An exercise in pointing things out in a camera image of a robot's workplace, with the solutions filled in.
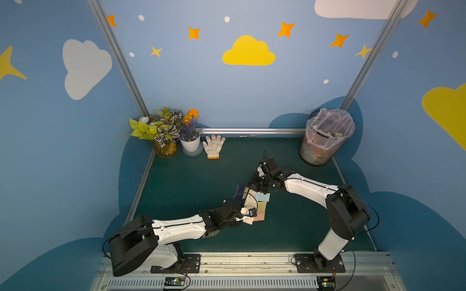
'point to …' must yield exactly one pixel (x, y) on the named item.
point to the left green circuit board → (174, 281)
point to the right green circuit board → (326, 283)
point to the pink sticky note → (260, 216)
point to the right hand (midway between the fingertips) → (246, 183)
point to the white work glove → (213, 146)
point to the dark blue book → (238, 196)
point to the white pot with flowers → (190, 134)
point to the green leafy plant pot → (164, 129)
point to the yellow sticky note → (261, 205)
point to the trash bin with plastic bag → (325, 132)
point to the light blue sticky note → (261, 197)
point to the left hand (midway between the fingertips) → (240, 202)
